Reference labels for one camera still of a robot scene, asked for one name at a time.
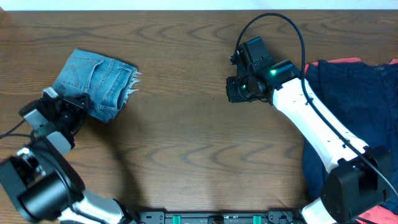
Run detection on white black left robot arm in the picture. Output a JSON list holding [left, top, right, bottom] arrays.
[[1, 87, 139, 223]]

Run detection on red pink garment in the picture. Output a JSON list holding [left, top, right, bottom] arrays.
[[302, 58, 397, 223]]

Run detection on black rail with green clips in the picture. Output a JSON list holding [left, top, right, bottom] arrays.
[[138, 210, 304, 224]]

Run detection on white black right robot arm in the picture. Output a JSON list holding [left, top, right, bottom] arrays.
[[226, 37, 392, 223]]

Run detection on dark navy garment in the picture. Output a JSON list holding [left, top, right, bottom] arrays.
[[305, 61, 397, 187]]

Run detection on light blue denim jeans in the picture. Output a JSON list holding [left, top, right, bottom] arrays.
[[53, 49, 141, 123]]

